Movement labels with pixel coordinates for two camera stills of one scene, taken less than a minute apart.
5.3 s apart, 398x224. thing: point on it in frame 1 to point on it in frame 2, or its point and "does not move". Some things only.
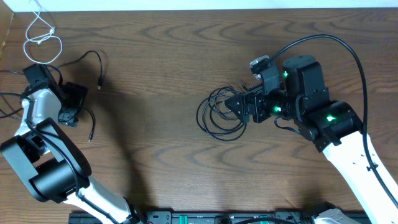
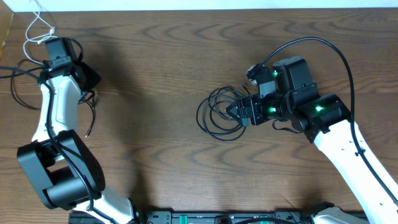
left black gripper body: x=74 y=96 to x=93 y=78
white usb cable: x=45 y=37 does not move
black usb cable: x=100 y=84 to x=5 y=71
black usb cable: x=214 y=117 does not move
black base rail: x=192 y=217 does not move
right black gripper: x=257 y=99 does not move
